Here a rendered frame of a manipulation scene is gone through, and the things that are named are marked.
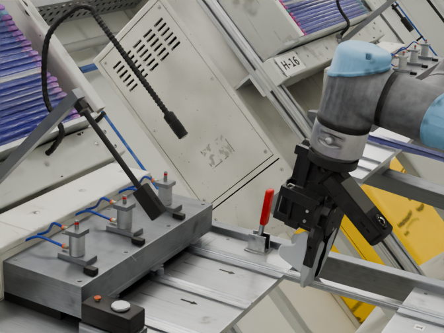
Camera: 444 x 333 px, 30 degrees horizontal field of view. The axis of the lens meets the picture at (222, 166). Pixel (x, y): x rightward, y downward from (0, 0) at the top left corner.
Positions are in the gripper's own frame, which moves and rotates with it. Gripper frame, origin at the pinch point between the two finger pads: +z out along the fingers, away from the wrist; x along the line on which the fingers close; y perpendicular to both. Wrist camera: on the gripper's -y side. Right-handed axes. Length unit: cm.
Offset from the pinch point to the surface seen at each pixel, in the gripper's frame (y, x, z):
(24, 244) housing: 34.3, 23.5, 0.6
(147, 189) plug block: 18.8, 19.9, -13.6
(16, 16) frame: 70, -11, -16
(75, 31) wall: 213, -222, 64
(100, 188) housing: 36.7, 3.1, -0.3
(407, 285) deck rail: -12.0, -8.1, -1.1
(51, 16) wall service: 210, -199, 53
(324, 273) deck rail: 0.5, -8.1, 3.0
